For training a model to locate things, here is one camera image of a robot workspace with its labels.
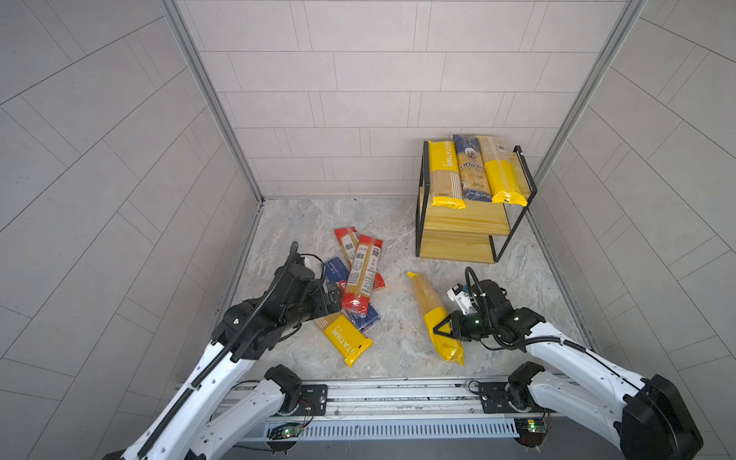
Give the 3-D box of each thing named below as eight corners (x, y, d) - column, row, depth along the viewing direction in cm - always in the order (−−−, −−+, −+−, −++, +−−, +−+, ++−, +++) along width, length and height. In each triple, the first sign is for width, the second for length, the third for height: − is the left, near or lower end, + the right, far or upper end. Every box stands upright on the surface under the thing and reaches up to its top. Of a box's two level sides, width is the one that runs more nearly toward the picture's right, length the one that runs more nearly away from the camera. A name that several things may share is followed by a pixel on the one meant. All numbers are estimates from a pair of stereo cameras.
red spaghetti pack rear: (348, 269, 98) (347, 264, 95) (335, 235, 107) (334, 230, 104) (369, 261, 100) (369, 256, 97) (354, 229, 109) (354, 223, 106)
